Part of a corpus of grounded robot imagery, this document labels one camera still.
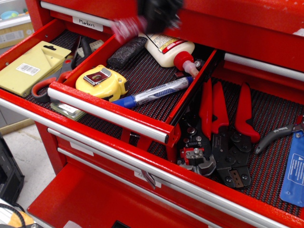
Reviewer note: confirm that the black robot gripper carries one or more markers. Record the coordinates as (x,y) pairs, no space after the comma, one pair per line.
(158,15)

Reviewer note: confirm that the red glue tube white cap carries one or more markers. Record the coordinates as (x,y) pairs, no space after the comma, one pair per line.
(127,28)

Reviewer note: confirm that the white glue bottle red cap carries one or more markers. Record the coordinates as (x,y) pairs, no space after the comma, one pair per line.
(170,51)

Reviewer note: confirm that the white paper pieces in drawer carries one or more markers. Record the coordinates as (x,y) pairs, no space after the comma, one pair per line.
(92,46)

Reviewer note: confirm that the black red drawer liner mat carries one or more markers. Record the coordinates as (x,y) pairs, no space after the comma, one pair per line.
(125,160)

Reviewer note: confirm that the black foam block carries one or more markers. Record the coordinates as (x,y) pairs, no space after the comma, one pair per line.
(122,55)

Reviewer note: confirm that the white markers label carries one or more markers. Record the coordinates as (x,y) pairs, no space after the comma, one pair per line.
(88,24)

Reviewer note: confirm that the yellow tape measure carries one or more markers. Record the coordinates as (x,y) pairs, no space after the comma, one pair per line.
(103,83)

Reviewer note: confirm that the blue white marker pen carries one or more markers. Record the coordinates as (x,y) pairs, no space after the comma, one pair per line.
(154,93)

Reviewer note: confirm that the red metal tool chest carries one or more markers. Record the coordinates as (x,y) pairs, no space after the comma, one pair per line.
(262,30)

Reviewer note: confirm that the clear small plastic box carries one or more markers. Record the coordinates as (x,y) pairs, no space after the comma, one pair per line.
(68,111)

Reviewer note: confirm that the yellow flat plastic case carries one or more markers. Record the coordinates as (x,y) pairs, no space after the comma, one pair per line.
(39,62)

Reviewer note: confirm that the cardboard box in background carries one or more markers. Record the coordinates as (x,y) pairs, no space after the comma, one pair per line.
(13,35)

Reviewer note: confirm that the blue plastic pouch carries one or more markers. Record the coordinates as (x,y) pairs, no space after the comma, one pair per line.
(292,190)

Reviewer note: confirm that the black crate on floor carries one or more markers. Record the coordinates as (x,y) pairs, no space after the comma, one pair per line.
(11,177)

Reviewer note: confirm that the red grey handled scissors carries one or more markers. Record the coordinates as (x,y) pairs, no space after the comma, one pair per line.
(40,91)

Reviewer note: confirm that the red handled wire stripper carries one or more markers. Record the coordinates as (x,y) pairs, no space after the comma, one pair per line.
(194,146)

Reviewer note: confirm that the red handled crimping pliers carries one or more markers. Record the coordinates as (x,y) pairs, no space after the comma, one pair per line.
(231,147)

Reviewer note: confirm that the grey handled small pliers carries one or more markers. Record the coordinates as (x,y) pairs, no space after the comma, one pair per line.
(278,133)

